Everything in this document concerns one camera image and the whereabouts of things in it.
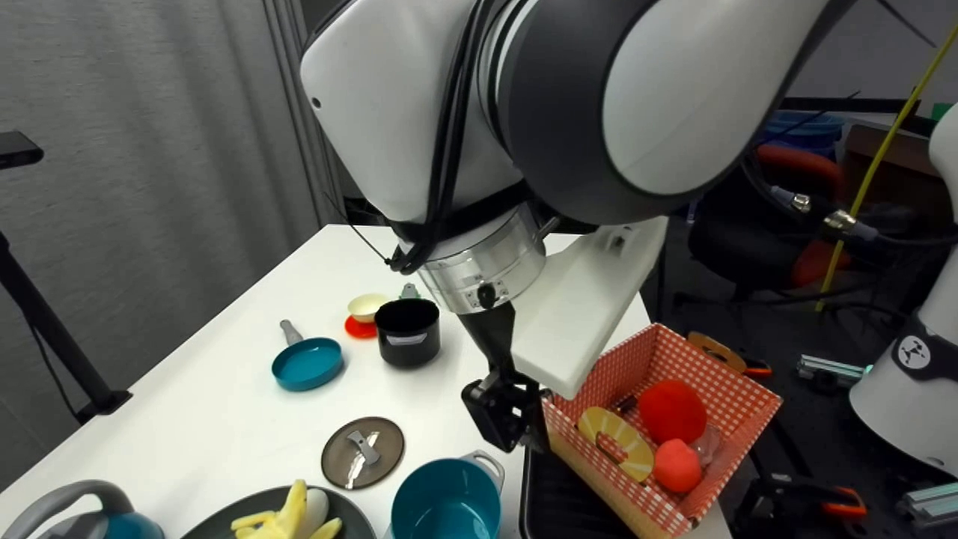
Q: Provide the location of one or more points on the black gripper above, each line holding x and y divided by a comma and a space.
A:
497, 346

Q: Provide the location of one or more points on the white grey Franka robot arm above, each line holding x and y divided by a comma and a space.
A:
638, 99

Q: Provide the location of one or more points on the black ribbed tray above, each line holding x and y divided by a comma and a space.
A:
558, 499

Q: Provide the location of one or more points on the yellow plush slice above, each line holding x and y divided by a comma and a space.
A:
615, 443

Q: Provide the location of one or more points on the large red plush ball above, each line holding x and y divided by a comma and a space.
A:
672, 412

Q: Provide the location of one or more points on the red small plate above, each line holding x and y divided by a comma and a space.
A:
358, 328

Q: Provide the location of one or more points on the cream small bowl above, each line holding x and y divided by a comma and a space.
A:
365, 307

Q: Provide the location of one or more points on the small orange-red plush fruit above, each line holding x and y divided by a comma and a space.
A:
678, 469

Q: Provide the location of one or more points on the blue frying pan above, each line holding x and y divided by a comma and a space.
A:
305, 362

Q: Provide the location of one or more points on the yellow plush banana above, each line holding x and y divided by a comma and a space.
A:
293, 503

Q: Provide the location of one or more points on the red checkered basket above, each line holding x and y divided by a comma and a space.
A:
738, 398

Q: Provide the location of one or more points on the dark grey round plate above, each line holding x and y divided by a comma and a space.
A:
210, 518

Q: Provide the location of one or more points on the teal clamp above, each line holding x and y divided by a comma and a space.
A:
828, 367

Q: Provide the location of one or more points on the orange black clamp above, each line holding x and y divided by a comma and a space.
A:
843, 503

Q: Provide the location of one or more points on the blue toy kettle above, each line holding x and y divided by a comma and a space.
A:
136, 527

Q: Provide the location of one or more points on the blue bin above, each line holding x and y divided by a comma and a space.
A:
802, 129

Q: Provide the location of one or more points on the teal metal tool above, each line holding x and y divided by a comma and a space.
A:
931, 502

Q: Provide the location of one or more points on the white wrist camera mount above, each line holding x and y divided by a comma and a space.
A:
587, 301

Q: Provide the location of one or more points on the black camera tripod stand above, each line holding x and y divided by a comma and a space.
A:
100, 401

